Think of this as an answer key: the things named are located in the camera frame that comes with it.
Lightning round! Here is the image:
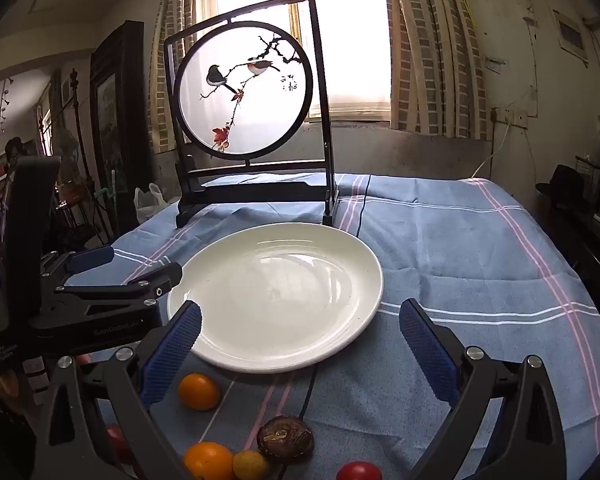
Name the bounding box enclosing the checked curtain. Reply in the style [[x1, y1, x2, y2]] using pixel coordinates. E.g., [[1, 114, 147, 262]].
[[382, 0, 493, 141], [149, 0, 201, 153]]

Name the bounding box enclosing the white power cable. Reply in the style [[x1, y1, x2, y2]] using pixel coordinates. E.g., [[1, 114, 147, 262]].
[[472, 122, 511, 181]]

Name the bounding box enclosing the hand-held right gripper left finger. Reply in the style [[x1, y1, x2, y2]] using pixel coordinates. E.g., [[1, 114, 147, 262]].
[[30, 301, 203, 480]]

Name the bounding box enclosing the round orange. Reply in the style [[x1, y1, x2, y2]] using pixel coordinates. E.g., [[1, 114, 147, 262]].
[[178, 372, 221, 412], [183, 441, 236, 480]]

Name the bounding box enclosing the black desk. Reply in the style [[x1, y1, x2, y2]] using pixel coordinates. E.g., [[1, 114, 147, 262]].
[[535, 195, 600, 311]]

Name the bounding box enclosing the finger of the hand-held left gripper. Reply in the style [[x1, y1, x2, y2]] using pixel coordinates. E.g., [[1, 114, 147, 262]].
[[54, 262, 184, 308], [40, 245, 115, 281]]

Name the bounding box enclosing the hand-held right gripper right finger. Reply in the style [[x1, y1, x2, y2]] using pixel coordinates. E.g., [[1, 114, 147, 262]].
[[399, 299, 568, 480]]

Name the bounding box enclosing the black hat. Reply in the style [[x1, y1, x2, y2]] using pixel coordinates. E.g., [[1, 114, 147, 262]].
[[536, 164, 588, 211]]

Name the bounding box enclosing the wall electrical panel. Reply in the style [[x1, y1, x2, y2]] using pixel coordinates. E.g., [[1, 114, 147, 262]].
[[552, 10, 591, 66]]

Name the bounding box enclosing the blue striped tablecloth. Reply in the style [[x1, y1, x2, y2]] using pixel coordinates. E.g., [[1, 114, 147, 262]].
[[67, 172, 600, 480]]

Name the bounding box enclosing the bird painting table screen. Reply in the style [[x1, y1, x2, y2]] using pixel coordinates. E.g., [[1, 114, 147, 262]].
[[163, 0, 341, 229]]

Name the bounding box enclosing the white plastic bag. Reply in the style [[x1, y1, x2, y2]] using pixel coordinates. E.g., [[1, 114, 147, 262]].
[[134, 183, 168, 225]]

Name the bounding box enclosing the small yellow round fruit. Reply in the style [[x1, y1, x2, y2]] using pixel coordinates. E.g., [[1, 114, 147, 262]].
[[232, 450, 270, 480]]

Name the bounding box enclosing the wall socket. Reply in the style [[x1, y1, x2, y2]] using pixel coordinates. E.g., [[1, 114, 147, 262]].
[[490, 106, 528, 126]]

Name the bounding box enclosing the window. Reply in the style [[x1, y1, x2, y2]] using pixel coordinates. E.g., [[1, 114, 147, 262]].
[[195, 0, 393, 123]]

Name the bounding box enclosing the red cherry tomato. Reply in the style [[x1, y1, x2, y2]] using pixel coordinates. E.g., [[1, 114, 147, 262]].
[[105, 424, 133, 463], [335, 461, 383, 480]]

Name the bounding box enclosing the dark framed painting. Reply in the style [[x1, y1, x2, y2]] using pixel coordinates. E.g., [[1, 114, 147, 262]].
[[90, 21, 153, 241]]

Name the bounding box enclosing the brown wrinkled fruit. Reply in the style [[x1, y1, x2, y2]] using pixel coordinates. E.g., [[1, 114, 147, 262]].
[[256, 415, 315, 460]]

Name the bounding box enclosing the white ceramic plate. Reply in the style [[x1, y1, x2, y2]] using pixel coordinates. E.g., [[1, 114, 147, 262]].
[[166, 222, 384, 374]]

